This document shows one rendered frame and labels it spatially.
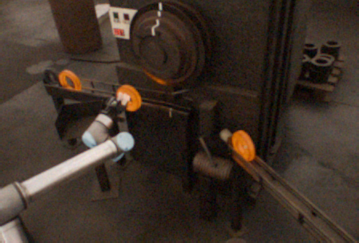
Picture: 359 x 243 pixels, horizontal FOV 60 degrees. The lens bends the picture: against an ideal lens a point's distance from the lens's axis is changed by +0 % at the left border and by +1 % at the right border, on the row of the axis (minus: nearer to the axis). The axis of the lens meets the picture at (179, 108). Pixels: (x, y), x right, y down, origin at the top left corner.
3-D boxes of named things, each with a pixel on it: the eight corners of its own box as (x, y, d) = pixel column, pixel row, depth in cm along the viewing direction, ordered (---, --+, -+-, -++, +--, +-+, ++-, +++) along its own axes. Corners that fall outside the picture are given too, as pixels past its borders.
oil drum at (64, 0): (82, 35, 493) (67, -24, 442) (111, 41, 467) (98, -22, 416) (54, 50, 452) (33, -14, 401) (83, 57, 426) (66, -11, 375)
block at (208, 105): (207, 128, 195) (206, 96, 181) (219, 131, 191) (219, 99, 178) (199, 139, 187) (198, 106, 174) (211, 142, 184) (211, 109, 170)
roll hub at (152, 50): (142, 69, 176) (135, 21, 160) (185, 79, 164) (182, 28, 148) (136, 74, 172) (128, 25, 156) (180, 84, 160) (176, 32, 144)
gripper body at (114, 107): (121, 98, 169) (108, 115, 162) (127, 108, 175) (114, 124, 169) (110, 95, 172) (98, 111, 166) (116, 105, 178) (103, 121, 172)
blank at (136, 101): (117, 83, 182) (114, 86, 180) (138, 87, 174) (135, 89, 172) (123, 106, 190) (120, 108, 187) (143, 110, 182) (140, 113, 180)
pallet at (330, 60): (216, 77, 358) (216, 42, 333) (244, 50, 413) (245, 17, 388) (328, 103, 303) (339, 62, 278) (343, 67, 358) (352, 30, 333)
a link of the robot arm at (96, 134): (93, 151, 164) (78, 139, 162) (106, 133, 171) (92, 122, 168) (98, 148, 157) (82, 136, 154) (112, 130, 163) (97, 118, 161)
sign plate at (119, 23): (115, 35, 199) (110, 6, 189) (149, 41, 188) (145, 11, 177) (113, 36, 197) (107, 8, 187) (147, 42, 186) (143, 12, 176)
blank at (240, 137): (244, 159, 166) (238, 161, 165) (234, 131, 167) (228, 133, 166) (258, 159, 151) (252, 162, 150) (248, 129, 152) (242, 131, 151)
